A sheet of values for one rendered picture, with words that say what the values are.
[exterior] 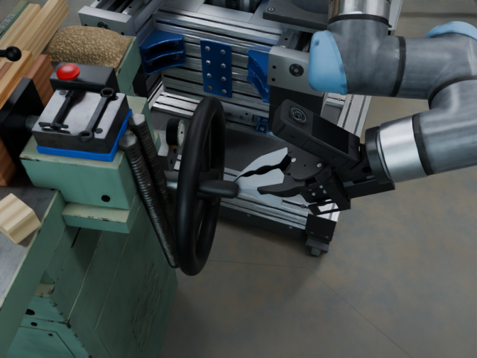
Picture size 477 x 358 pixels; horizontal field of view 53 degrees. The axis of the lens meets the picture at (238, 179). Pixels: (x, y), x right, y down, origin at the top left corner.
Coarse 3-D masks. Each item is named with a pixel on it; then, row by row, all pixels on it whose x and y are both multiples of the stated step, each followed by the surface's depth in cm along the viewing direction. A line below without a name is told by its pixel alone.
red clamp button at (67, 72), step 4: (68, 64) 63; (72, 64) 63; (60, 68) 62; (64, 68) 62; (68, 68) 62; (72, 68) 62; (76, 68) 63; (56, 72) 62; (60, 72) 62; (64, 72) 62; (68, 72) 62; (72, 72) 62; (76, 72) 62; (60, 76) 62; (64, 76) 62; (68, 76) 62; (72, 76) 62; (76, 76) 62
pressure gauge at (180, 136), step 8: (168, 120) 105; (176, 120) 105; (184, 120) 107; (168, 128) 104; (176, 128) 103; (184, 128) 109; (168, 136) 104; (176, 136) 104; (184, 136) 109; (168, 144) 106; (176, 144) 105
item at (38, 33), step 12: (48, 0) 89; (60, 0) 90; (48, 12) 87; (60, 12) 90; (36, 24) 84; (48, 24) 87; (60, 24) 91; (24, 36) 82; (36, 36) 83; (48, 36) 87; (24, 48) 80; (36, 48) 84
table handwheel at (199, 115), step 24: (192, 120) 67; (216, 120) 81; (192, 144) 64; (216, 144) 86; (192, 168) 63; (216, 168) 89; (192, 192) 63; (192, 216) 64; (216, 216) 88; (192, 240) 66; (192, 264) 69
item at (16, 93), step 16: (32, 80) 66; (16, 96) 63; (32, 96) 66; (0, 112) 61; (16, 112) 63; (32, 112) 67; (0, 128) 61; (16, 128) 64; (32, 128) 65; (16, 144) 64; (16, 160) 66
